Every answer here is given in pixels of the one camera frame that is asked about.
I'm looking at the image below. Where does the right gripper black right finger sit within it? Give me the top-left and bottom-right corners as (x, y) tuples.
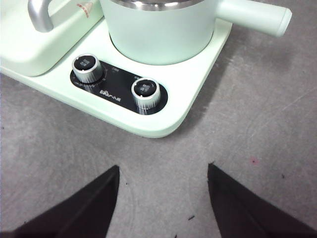
(207, 162), (317, 238)

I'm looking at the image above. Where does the mint green pot with handle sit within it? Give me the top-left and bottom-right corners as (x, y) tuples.
(99, 0), (293, 65)

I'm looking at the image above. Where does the silver control knob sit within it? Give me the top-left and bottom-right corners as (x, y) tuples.
(130, 77), (161, 115)
(71, 53), (104, 84)

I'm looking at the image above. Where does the red white warning sticker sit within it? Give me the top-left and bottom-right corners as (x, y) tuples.
(75, 1), (94, 18)

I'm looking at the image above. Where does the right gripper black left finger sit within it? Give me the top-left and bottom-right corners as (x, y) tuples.
(0, 165), (121, 238)

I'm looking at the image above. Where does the mint green breakfast maker base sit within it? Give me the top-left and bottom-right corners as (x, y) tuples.
(0, 18), (233, 139)

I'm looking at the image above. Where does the chrome griddle cover handle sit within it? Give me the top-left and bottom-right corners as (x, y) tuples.
(27, 0), (54, 33)

